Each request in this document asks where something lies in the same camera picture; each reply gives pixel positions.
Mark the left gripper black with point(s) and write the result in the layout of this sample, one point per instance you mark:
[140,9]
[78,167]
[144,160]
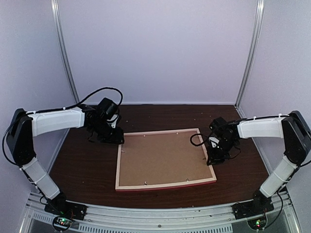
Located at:
[116,139]

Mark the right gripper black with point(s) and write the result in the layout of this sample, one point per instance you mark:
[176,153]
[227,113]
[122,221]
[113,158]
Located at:
[215,159]

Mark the brown backing board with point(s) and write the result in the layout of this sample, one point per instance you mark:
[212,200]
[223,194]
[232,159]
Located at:
[162,160]

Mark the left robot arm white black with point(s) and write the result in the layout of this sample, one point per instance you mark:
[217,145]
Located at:
[27,128]

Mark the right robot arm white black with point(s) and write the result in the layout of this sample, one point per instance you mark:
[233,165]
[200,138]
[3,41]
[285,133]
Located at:
[284,142]

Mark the right circuit board with leds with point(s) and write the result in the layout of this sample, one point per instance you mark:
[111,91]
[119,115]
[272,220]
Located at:
[257,224]

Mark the circuit board with leds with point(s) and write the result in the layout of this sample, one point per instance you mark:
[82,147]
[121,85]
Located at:
[61,223]
[257,224]

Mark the left circuit board with leds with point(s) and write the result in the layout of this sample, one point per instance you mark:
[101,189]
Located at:
[61,223]

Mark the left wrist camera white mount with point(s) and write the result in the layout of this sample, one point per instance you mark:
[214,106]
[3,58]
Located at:
[115,120]

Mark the left aluminium corner post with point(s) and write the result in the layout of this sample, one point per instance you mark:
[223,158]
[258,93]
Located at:
[64,54]

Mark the aluminium corner post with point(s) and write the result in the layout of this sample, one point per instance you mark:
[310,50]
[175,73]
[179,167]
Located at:
[252,50]
[64,54]

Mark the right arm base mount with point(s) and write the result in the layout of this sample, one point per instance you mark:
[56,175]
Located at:
[259,205]

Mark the right aluminium corner post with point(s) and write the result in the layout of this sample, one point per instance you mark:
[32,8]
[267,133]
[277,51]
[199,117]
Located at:
[252,50]

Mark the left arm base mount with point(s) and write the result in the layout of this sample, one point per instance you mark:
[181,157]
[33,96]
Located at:
[61,207]

